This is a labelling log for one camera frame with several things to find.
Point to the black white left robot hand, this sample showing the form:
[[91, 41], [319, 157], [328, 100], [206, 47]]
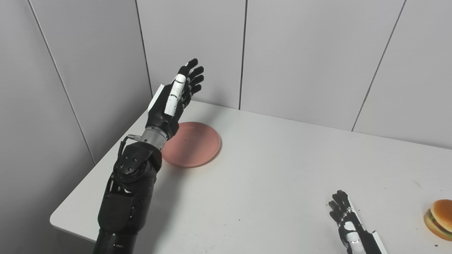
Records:
[[164, 116]]

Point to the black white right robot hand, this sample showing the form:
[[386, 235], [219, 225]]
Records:
[[363, 243]]

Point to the pink round plate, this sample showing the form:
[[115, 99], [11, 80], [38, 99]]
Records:
[[194, 144]]

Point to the toy hamburger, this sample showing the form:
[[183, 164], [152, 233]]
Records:
[[441, 215]]

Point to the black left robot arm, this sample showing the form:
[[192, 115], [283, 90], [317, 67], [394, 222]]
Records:
[[123, 204]]

